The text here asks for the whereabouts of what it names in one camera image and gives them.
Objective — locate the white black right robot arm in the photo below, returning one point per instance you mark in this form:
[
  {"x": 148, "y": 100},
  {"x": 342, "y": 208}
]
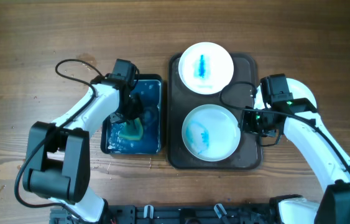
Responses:
[{"x": 298, "y": 120}]

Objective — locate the black water-filled tray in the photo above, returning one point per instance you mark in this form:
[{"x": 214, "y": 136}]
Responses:
[{"x": 150, "y": 89}]

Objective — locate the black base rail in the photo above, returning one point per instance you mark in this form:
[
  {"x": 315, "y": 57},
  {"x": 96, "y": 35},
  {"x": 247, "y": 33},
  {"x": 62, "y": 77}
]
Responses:
[{"x": 242, "y": 214}]

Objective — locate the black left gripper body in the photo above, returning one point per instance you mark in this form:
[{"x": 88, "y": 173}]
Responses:
[{"x": 135, "y": 110}]

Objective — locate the white plate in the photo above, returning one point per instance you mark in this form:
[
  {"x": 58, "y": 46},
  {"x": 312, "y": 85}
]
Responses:
[
  {"x": 205, "y": 68},
  {"x": 210, "y": 133},
  {"x": 302, "y": 90}
]

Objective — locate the green yellow sponge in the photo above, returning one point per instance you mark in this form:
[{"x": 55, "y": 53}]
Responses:
[{"x": 132, "y": 130}]

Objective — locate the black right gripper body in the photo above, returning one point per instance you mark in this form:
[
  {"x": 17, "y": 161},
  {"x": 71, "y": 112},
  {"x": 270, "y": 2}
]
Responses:
[{"x": 252, "y": 123}]

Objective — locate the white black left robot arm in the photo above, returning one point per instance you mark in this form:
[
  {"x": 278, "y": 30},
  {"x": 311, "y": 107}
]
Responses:
[{"x": 57, "y": 162}]

